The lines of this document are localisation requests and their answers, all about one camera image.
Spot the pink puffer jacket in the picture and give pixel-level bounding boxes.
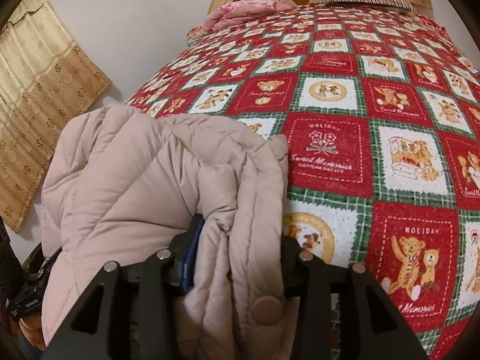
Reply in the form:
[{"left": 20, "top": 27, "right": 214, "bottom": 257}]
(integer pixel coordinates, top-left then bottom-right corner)
[{"left": 41, "top": 104, "right": 293, "bottom": 359}]

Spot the person's left hand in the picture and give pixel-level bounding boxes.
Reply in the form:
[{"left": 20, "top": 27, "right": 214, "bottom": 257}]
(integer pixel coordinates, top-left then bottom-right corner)
[{"left": 19, "top": 312, "right": 46, "bottom": 351}]

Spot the yellow side curtain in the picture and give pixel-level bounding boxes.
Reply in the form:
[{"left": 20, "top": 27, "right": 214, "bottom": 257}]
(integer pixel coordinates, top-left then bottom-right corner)
[{"left": 0, "top": 0, "right": 112, "bottom": 232}]

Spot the red patchwork bear bedspread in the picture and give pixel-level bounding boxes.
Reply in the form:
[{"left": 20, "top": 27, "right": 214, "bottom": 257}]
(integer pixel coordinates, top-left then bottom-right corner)
[{"left": 128, "top": 4, "right": 479, "bottom": 359}]

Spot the pink folded blanket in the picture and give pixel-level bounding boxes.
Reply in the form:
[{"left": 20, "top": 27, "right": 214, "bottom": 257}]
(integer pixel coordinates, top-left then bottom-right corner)
[{"left": 202, "top": 0, "right": 292, "bottom": 33}]

